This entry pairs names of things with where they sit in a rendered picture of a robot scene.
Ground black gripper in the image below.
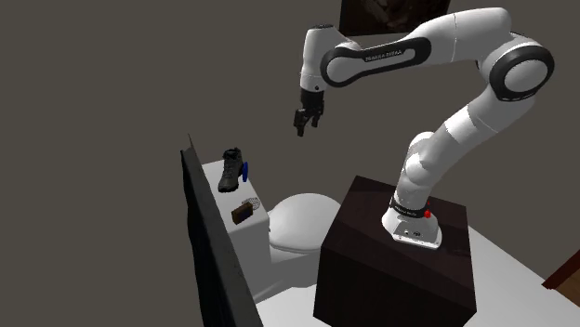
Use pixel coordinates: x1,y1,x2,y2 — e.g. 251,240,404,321
293,88,326,137

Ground dark grey boot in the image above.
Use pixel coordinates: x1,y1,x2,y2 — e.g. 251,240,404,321
217,146,244,194

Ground white toilet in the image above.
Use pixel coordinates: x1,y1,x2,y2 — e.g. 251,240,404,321
201,158,342,305

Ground brown small box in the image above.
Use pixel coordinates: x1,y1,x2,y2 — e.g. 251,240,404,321
231,202,255,226

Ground black flat panel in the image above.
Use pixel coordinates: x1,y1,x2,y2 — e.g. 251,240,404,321
179,133,264,327

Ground dark robot stand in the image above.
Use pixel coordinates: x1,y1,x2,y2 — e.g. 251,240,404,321
312,175,478,327

